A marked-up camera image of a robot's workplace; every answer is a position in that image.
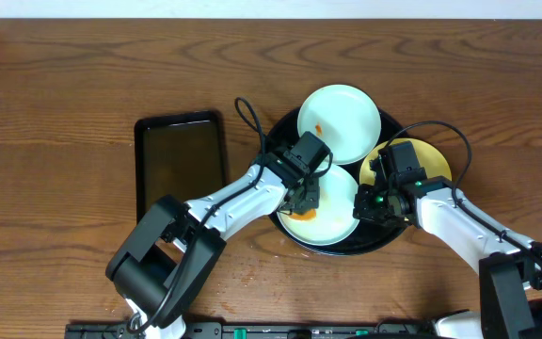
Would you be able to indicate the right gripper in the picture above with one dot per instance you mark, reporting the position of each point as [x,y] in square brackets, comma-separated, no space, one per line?
[362,209]

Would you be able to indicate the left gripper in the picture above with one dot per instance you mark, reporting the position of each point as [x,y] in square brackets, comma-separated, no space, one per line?
[302,198]

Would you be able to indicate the green orange sponge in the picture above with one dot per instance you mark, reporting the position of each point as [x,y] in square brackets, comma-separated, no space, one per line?
[307,216]

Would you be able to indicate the yellow plate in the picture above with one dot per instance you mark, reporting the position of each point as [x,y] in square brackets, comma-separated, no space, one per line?
[429,157]

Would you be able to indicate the light blue plate bottom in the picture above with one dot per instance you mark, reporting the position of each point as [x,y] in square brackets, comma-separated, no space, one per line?
[334,216]

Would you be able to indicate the light blue plate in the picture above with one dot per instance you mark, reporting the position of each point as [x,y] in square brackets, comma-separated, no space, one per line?
[345,118]
[334,216]

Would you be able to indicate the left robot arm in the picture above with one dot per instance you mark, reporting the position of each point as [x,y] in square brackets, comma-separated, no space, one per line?
[164,262]

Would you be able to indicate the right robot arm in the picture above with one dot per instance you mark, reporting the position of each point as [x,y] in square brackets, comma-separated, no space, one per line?
[508,264]

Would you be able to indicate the black rectangular water tray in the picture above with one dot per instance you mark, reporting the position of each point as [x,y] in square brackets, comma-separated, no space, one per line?
[181,155]

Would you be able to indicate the light blue plate top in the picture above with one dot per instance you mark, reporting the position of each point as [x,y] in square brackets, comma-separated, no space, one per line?
[345,118]

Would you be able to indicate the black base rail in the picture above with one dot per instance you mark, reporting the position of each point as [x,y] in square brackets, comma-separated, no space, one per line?
[215,330]

